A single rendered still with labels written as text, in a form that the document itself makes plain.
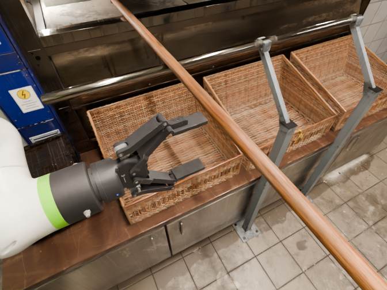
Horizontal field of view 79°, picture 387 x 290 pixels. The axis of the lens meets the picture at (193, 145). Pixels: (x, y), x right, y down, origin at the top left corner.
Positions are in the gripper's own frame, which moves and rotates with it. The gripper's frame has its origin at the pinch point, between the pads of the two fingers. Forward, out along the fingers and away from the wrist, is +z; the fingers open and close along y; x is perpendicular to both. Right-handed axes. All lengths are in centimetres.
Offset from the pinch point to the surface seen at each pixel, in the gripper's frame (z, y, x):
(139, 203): -13, 47, -21
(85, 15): -6, -1, -83
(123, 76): -5.8, 0.7, -33.1
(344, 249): 7.6, -1.5, 27.9
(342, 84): 144, 58, -49
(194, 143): 25, 59, -48
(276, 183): 6.9, -1.1, 15.0
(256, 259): 39, 118, 6
